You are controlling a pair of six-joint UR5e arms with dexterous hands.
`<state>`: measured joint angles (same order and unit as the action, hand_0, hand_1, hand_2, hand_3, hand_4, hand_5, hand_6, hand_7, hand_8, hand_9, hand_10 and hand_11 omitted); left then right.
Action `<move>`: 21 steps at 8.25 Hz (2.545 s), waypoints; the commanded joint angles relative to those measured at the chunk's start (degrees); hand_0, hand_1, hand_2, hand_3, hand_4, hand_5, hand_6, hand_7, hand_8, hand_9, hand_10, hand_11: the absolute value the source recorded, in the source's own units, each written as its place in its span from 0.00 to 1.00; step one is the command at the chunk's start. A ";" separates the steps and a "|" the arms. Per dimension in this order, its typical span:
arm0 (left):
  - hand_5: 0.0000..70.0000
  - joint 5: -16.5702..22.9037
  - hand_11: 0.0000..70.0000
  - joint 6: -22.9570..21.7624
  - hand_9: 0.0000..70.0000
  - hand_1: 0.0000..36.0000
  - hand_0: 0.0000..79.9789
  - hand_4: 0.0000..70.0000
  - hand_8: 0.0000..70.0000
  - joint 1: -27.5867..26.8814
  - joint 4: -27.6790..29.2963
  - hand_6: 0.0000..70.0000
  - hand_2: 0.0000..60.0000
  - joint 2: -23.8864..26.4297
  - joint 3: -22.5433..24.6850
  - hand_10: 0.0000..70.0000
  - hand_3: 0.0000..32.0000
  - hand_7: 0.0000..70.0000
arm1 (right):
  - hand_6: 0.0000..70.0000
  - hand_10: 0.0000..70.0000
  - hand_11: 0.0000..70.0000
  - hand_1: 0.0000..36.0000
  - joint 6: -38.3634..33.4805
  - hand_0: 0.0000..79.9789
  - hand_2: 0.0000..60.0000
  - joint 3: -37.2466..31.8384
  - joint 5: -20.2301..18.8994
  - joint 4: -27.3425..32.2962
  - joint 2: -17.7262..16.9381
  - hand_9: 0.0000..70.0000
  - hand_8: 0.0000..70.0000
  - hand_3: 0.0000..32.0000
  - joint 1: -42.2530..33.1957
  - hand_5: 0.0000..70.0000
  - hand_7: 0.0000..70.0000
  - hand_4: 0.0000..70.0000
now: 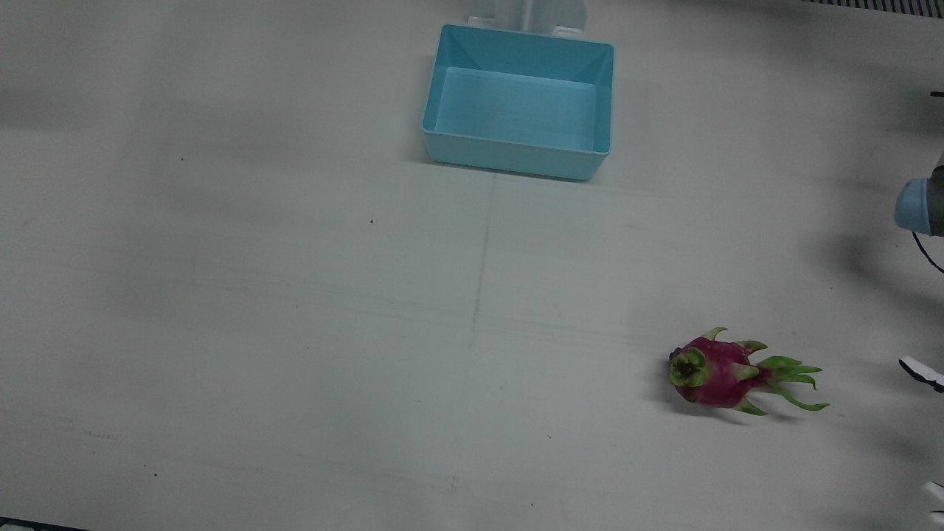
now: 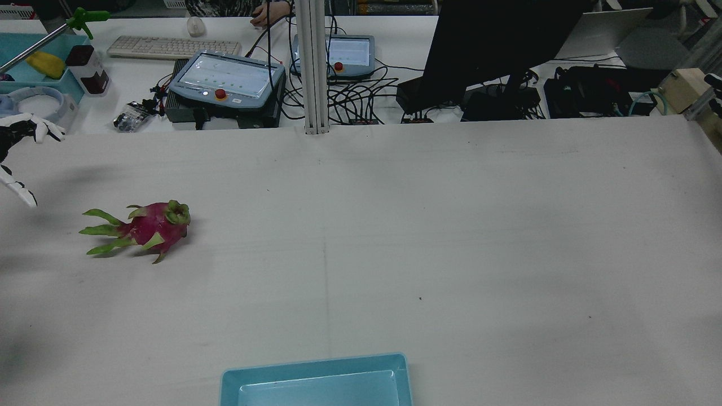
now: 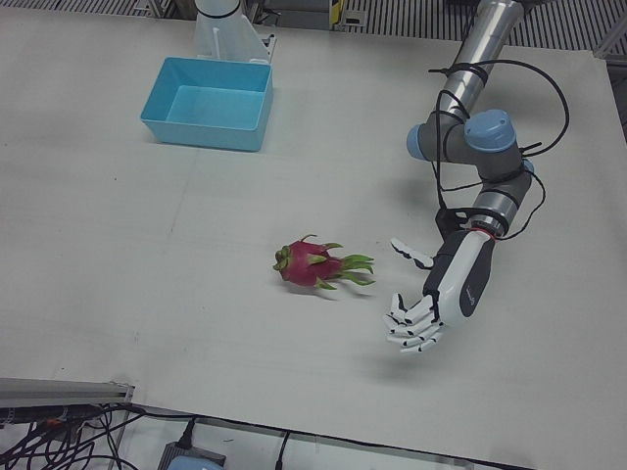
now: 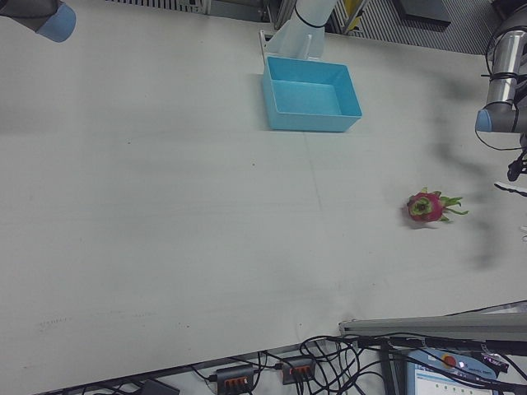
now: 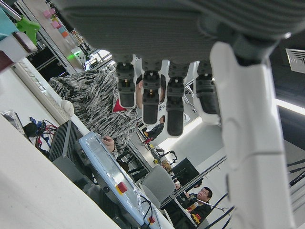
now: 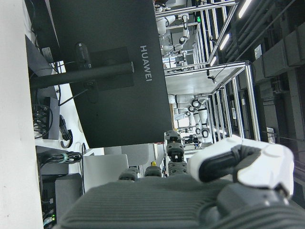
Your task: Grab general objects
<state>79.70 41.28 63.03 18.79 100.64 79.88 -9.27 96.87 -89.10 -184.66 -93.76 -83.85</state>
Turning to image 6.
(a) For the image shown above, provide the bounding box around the black power adapter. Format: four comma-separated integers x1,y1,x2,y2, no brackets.
59,114,72,142

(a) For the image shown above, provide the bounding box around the black cable bundle green tie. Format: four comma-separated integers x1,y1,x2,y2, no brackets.
37,152,83,166

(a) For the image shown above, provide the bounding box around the black device with cables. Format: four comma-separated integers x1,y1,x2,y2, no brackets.
32,96,60,140

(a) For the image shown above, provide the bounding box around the aluminium frame cell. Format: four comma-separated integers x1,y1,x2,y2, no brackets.
164,61,262,144

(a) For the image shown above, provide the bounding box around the silver laptop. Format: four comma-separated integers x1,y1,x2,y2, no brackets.
82,154,129,194

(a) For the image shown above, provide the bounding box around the white robot arms background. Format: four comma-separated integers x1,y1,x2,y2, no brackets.
168,94,211,144

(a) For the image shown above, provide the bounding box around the black monitor stand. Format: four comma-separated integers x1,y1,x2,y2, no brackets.
28,61,134,90

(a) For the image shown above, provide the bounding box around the black computer box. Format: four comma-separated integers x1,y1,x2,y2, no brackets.
40,173,83,229

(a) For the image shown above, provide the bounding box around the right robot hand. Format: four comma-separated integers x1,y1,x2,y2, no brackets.
57,130,296,229

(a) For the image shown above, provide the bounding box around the white humanoid robot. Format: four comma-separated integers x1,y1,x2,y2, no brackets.
156,11,191,52

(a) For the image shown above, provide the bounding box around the black Huawei monitor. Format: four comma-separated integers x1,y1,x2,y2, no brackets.
49,0,173,149

